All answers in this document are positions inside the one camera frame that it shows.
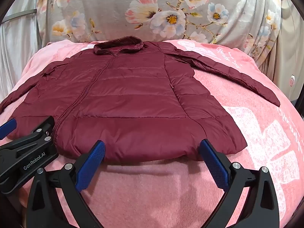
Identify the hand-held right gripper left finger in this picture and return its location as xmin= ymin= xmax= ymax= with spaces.
xmin=26 ymin=140 xmax=106 ymax=228

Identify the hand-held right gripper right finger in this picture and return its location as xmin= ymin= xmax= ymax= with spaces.
xmin=199 ymin=139 xmax=280 ymax=228

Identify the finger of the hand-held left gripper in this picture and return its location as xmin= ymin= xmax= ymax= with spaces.
xmin=0 ymin=116 xmax=55 ymax=159
xmin=0 ymin=118 xmax=17 ymax=139

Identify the maroon puffer jacket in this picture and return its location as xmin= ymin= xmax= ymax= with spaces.
xmin=0 ymin=36 xmax=281 ymax=162

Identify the pink printed blanket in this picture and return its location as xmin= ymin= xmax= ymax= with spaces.
xmin=0 ymin=39 xmax=304 ymax=228

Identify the grey curtain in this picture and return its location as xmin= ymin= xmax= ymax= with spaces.
xmin=0 ymin=0 xmax=48 ymax=100

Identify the white curtain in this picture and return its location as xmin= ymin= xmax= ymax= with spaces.
xmin=273 ymin=2 xmax=304 ymax=100

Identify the grey floral quilt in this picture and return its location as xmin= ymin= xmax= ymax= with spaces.
xmin=36 ymin=0 xmax=282 ymax=69

